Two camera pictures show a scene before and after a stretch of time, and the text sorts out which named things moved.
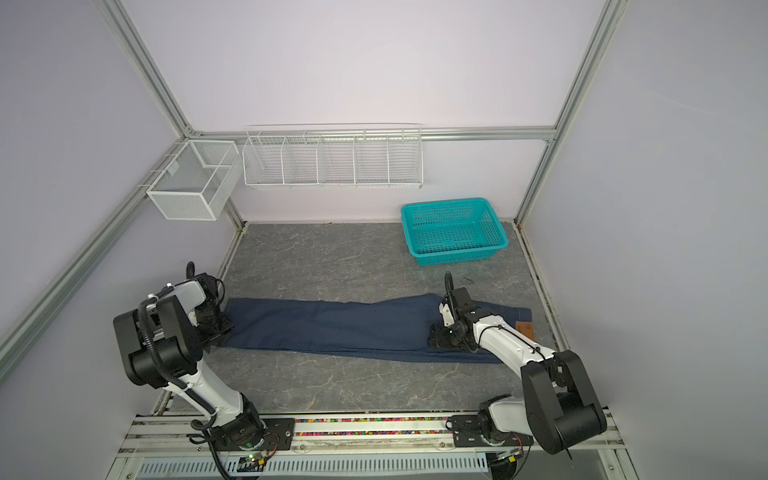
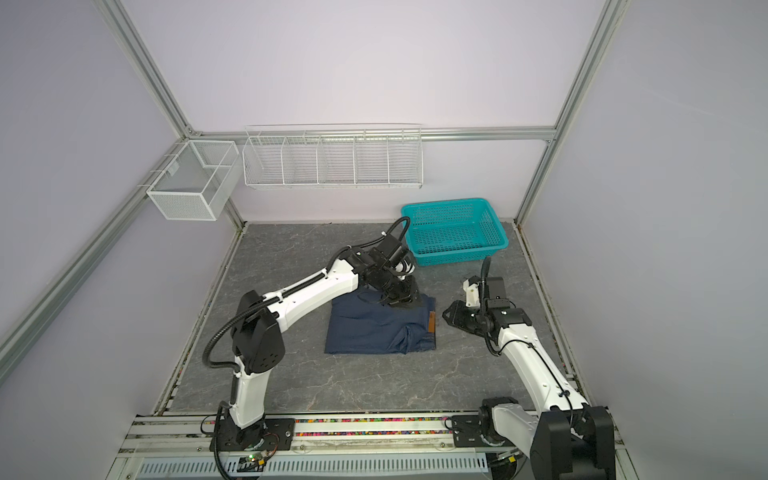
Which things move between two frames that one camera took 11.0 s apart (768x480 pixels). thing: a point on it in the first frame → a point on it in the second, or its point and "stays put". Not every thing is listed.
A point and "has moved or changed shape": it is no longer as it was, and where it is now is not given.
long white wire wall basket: x=334 y=156 stays put
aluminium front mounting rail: x=180 y=436 stays put
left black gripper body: x=211 y=323 → x=397 y=292
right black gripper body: x=448 y=336 → x=469 y=317
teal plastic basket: x=452 y=231 stays put
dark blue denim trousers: x=387 y=328 has moved or changed shape
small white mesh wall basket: x=199 y=181 stays put
